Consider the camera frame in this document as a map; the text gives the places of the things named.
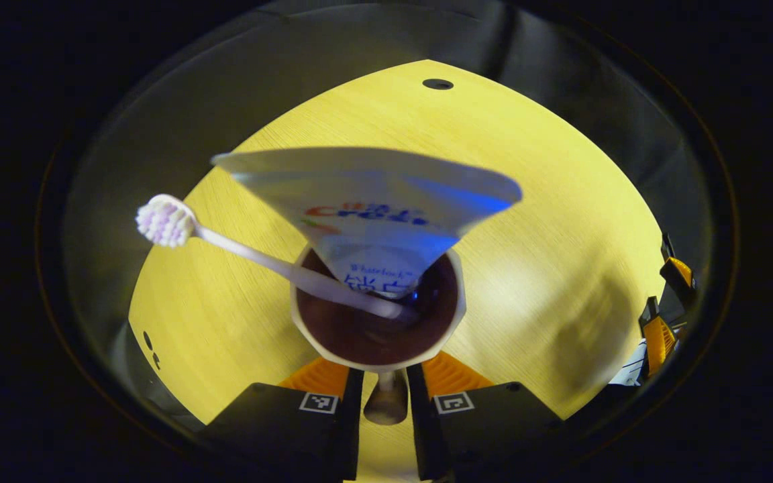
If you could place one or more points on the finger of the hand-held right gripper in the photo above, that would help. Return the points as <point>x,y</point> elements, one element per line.
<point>680,272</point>
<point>658,339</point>

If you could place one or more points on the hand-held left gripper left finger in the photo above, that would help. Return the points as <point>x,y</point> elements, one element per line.
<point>351,416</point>

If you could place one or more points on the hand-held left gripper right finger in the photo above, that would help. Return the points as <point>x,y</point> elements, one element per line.
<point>420,416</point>

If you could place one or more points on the beige cup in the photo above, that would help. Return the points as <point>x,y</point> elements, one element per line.
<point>373,335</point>

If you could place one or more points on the white toothbrush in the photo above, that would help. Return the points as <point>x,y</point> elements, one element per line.
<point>245,251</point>

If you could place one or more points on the white toothpaste tube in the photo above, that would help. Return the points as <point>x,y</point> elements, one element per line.
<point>373,201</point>

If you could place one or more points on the wooden desktop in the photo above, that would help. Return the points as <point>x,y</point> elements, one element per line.
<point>547,235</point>

